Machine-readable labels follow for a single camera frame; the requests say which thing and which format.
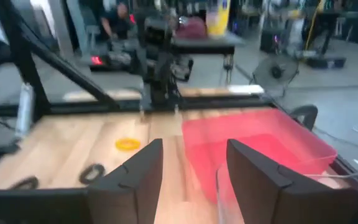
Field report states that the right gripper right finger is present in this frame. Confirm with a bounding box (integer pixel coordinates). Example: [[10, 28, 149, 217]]
[[226, 139, 358, 224]]

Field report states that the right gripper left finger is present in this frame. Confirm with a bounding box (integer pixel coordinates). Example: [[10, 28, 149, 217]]
[[87, 138, 164, 224]]

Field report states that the yellow spring coil keychain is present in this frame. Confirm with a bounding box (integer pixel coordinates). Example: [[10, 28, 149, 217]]
[[114, 137, 142, 152]]

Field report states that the black spring coil keychain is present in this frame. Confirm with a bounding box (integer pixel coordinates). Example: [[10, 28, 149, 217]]
[[78, 162, 106, 185], [9, 175, 40, 191]]

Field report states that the person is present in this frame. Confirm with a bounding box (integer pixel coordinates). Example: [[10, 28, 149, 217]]
[[99, 2, 134, 42]]

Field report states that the black table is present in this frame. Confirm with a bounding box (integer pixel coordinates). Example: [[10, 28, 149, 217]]
[[172, 32, 246, 56]]

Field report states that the pink translucent plastic bin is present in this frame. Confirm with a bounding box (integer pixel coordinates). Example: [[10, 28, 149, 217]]
[[181, 108, 339, 203]]

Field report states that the yellow container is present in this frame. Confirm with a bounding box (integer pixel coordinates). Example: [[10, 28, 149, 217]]
[[205, 0, 232, 37]]

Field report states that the black floor fan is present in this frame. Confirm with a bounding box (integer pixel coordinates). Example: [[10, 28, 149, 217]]
[[252, 54, 301, 91]]

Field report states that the white cylinder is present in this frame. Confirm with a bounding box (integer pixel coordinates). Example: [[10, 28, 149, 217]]
[[14, 82, 36, 138]]

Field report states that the black curved bracket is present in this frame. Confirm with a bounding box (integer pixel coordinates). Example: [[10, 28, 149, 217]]
[[290, 104, 319, 131]]

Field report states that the black rig frame strut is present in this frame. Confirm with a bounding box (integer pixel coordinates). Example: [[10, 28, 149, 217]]
[[0, 0, 121, 123]]

